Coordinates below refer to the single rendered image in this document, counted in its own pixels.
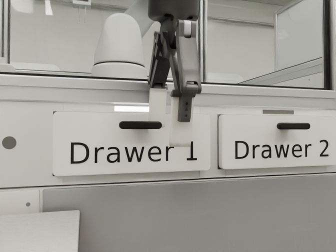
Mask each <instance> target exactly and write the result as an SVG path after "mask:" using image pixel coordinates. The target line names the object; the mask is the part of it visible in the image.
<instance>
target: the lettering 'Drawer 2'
mask: <svg viewBox="0 0 336 252"><path fill-rule="evenodd" d="M321 142H326V147H325V149H324V150H323V151H322V152H321V154H320V157H328V156H329V155H328V154H323V153H324V152H325V150H326V149H327V148H328V145H329V143H328V141H327V140H325V139H323V140H320V143H321ZM238 143H243V144H245V145H246V154H245V155H244V156H241V157H238ZM274 146H275V150H276V154H277V158H280V156H281V151H282V150H283V154H284V157H285V158H287V155H288V150H289V144H288V145H287V148H286V153H285V149H284V145H283V144H281V146H280V150H279V152H278V148H277V145H274ZM296 146H299V148H300V149H295V150H294V148H295V147H296ZM308 146H312V144H308V145H307V144H305V157H307V148H308ZM256 147H260V145H259V144H258V145H256V146H255V145H252V158H253V159H255V148H256ZM262 147H269V149H267V150H263V151H262V153H261V156H262V157H263V158H264V159H267V158H268V157H269V158H272V150H271V147H270V145H268V144H265V145H263V146H262ZM301 151H302V147H301V146H300V145H299V144H295V145H294V146H293V147H292V155H293V156H294V157H296V158H299V157H301V156H302V155H295V153H294V152H301ZM264 152H269V155H268V156H264ZM248 154H249V146H248V144H247V143H246V142H245V141H235V159H244V158H246V157H247V156H248Z"/></svg>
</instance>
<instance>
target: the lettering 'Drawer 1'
mask: <svg viewBox="0 0 336 252"><path fill-rule="evenodd" d="M74 145H82V146H84V147H85V149H86V156H85V158H84V159H83V160H81V161H74ZM124 148H125V151H126V155H127V159H128V162H132V159H133V155H134V151H135V154H136V158H137V161H138V162H141V159H142V155H143V152H144V148H145V147H144V146H142V148H141V152H140V156H139V155H138V152H137V148H136V147H133V149H132V153H131V156H129V152H128V148H127V147H124ZM171 148H174V147H168V146H166V161H169V149H171ZM101 149H103V150H104V147H100V148H97V147H95V148H94V163H98V151H99V150H101ZM110 149H115V150H117V152H116V153H110V154H108V155H107V158H106V159H107V161H108V162H109V163H115V162H116V161H117V162H118V163H120V150H119V149H118V148H117V147H109V148H108V150H110ZM152 149H158V151H159V152H151V150H152ZM89 154H90V152H89V148H88V146H87V145H86V144H84V143H81V142H71V158H70V164H80V163H84V162H85V161H87V159H88V158H89ZM161 154H162V152H161V149H160V148H159V147H158V146H152V147H151V148H150V149H149V150H148V158H149V159H150V160H151V161H153V162H158V161H161V158H160V159H152V158H151V155H161ZM111 155H117V158H116V160H113V161H111V160H110V156H111ZM186 160H187V161H192V160H197V158H193V141H191V146H190V158H186Z"/></svg>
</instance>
